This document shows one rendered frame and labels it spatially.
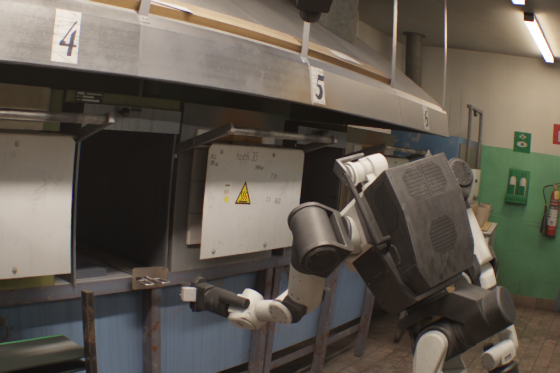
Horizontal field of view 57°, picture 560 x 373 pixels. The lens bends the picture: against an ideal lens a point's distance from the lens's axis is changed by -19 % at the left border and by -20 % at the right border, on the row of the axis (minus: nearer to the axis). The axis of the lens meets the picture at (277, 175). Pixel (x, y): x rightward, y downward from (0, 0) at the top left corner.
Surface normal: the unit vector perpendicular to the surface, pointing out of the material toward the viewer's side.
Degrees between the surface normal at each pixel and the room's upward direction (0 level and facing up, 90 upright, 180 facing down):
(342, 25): 90
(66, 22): 80
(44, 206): 90
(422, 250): 72
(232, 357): 90
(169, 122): 90
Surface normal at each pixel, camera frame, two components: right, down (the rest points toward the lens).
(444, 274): 0.40, -0.21
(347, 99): 0.83, -0.06
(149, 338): -0.55, 0.00
